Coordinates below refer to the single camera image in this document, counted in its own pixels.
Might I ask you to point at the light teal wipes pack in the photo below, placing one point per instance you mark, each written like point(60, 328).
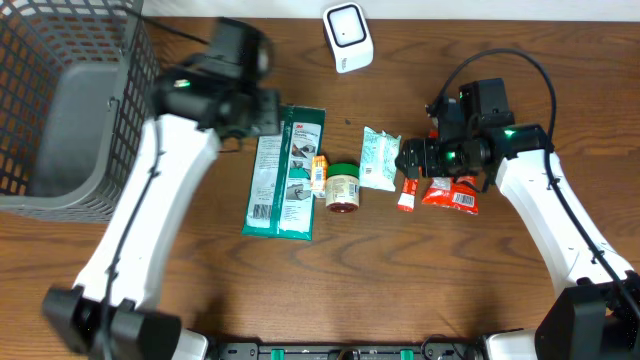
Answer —
point(377, 164)

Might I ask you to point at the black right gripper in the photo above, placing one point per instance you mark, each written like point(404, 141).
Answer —
point(430, 164)

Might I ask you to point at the red snack packet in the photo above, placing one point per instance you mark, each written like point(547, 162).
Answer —
point(454, 194)

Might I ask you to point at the green lid jar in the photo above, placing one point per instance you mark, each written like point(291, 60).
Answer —
point(342, 188)

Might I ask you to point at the white barcode scanner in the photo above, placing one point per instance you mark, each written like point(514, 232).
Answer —
point(348, 36)

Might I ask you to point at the green white packet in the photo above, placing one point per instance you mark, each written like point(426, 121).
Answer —
point(281, 202)

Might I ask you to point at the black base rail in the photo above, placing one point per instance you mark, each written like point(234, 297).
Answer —
point(434, 348)

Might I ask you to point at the narrow red stick packet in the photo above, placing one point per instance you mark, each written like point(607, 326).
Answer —
point(406, 201)

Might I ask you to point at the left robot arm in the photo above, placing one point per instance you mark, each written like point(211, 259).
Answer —
point(111, 310)

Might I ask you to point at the small orange white carton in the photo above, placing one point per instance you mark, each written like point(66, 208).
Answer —
point(319, 169)

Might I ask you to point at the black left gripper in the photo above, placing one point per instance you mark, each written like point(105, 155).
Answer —
point(273, 126)

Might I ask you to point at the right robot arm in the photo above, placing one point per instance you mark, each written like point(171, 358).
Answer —
point(597, 290)

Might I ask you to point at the grey plastic mesh basket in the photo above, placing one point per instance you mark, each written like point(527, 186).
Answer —
point(74, 75)

